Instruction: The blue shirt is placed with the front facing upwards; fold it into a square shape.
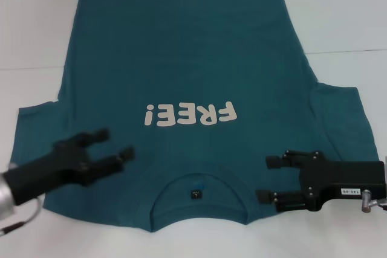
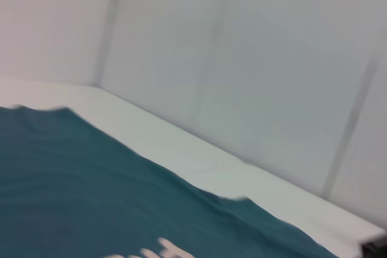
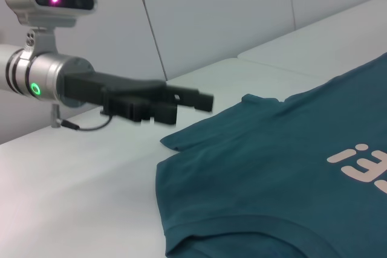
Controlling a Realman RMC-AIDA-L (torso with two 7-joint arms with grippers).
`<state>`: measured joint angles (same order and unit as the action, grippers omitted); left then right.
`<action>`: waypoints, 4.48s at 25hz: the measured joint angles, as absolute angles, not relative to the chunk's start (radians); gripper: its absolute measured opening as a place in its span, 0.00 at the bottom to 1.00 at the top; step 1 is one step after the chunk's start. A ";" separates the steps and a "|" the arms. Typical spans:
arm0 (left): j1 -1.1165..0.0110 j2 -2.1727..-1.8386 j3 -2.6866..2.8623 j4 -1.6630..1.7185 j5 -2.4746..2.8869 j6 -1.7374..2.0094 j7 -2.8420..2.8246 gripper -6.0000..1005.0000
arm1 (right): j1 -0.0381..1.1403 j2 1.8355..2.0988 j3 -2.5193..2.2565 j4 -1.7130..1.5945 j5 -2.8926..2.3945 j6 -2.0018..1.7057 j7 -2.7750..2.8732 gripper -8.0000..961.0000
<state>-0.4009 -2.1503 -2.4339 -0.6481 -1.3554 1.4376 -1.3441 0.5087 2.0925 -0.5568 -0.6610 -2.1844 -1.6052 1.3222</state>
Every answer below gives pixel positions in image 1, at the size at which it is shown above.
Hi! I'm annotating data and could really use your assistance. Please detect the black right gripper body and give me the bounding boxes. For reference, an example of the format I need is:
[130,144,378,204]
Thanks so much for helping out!
[298,151,386,212]

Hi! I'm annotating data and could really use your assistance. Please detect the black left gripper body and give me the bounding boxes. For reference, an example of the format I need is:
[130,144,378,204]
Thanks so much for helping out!
[1,132,101,207]

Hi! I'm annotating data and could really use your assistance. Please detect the left arm connector cable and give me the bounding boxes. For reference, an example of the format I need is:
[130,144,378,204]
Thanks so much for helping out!
[0,197,43,237]

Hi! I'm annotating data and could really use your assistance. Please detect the teal FREE print T-shirt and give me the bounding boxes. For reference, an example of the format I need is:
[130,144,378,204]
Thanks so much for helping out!
[8,0,382,233]

